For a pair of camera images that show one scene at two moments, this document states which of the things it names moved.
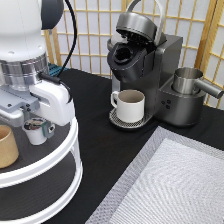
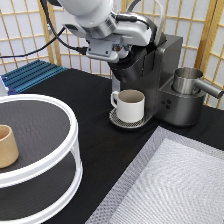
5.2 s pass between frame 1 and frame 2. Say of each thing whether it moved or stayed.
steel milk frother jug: stayed
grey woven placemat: stayed
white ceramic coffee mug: stayed
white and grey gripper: moved
